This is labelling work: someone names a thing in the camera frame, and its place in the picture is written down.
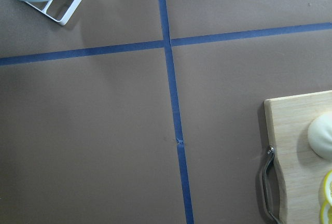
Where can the lemon slice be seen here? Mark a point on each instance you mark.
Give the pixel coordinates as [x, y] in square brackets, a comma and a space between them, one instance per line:
[327, 187]
[325, 213]

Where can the upper lemon slice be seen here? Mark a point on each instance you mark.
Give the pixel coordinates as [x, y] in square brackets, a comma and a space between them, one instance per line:
[327, 187]

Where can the metal cutting board handle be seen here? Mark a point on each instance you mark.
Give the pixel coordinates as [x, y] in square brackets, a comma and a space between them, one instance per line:
[268, 164]

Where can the wooden cutting board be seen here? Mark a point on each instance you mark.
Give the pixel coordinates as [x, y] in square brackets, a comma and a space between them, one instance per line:
[300, 171]

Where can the lower lemon slice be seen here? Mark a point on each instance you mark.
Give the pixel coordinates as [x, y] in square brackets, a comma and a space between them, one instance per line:
[325, 213]

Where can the white wire rack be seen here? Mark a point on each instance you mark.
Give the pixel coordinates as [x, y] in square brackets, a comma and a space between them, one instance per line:
[60, 11]

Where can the white steamed bun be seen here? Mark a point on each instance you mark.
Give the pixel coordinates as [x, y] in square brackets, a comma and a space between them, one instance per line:
[319, 136]

